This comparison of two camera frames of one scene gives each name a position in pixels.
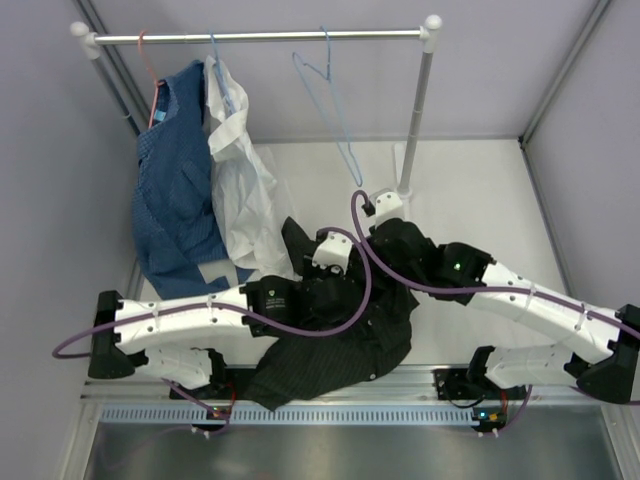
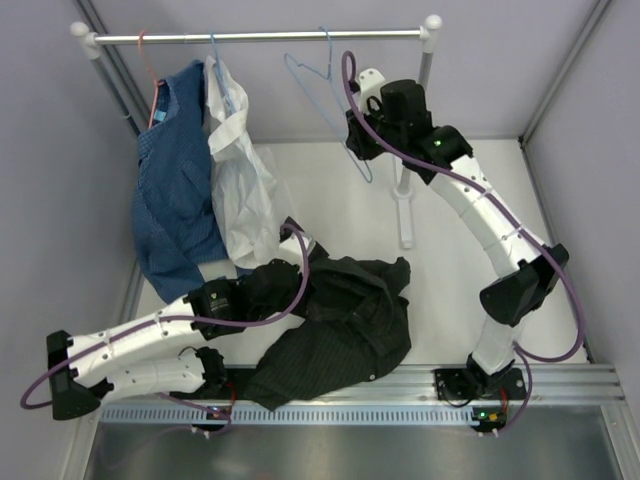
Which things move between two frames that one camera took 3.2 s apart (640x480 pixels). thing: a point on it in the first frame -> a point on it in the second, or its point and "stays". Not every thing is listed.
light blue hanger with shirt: (221, 74) stays
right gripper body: (370, 243) -> (366, 145)
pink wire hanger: (158, 83) stays
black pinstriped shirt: (298, 368) stays
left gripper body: (317, 276) -> (271, 309)
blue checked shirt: (179, 245) stays
